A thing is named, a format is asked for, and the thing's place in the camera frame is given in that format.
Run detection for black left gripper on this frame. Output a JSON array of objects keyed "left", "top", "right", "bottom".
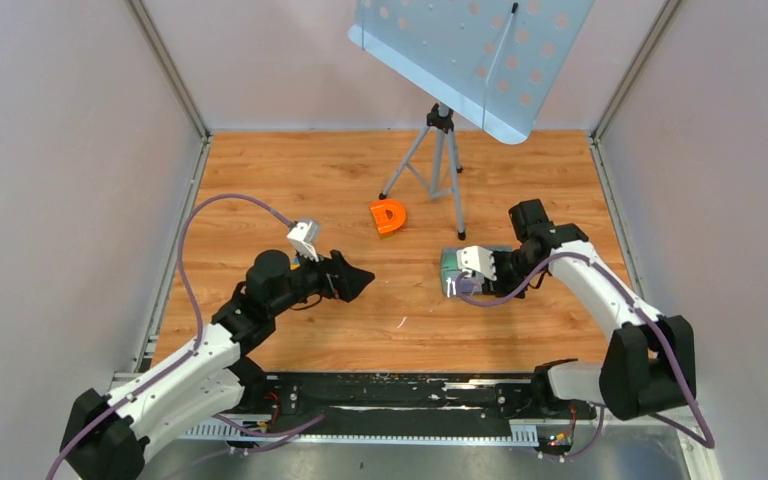
[{"left": 270, "top": 242, "right": 373, "bottom": 318}]

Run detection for pink transparent sunglasses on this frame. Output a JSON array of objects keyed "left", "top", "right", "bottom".
[{"left": 442, "top": 271, "right": 484, "bottom": 298}]

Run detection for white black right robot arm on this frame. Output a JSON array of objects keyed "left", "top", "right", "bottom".
[{"left": 482, "top": 199, "right": 696, "bottom": 420}]

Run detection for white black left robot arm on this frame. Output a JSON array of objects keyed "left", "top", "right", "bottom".
[{"left": 55, "top": 249, "right": 375, "bottom": 479}]

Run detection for orange D-shaped toy block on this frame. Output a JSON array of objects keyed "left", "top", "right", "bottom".
[{"left": 369, "top": 199, "right": 407, "bottom": 238}]

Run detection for grey tripod stand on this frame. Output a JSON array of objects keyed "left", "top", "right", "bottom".
[{"left": 378, "top": 102, "right": 466, "bottom": 241}]

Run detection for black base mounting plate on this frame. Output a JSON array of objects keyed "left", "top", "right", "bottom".
[{"left": 224, "top": 372, "right": 598, "bottom": 444}]

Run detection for perforated light blue stand tray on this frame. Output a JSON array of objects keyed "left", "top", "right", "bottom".
[{"left": 348, "top": 0, "right": 593, "bottom": 145}]

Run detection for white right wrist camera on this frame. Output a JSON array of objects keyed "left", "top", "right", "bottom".
[{"left": 456, "top": 246, "right": 497, "bottom": 281}]

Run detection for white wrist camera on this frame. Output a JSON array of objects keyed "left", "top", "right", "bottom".
[
  {"left": 286, "top": 218, "right": 320, "bottom": 262},
  {"left": 456, "top": 246, "right": 497, "bottom": 281}
]

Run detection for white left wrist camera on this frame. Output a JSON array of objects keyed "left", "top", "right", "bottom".
[{"left": 286, "top": 218, "right": 320, "bottom": 262}]

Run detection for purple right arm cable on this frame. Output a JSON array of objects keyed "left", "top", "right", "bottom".
[{"left": 455, "top": 250, "right": 717, "bottom": 450}]

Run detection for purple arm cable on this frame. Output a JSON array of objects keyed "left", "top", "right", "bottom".
[
  {"left": 455, "top": 250, "right": 717, "bottom": 450},
  {"left": 44, "top": 193, "right": 296, "bottom": 480}
]

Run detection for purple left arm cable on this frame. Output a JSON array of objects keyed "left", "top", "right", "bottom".
[{"left": 44, "top": 193, "right": 296, "bottom": 480}]

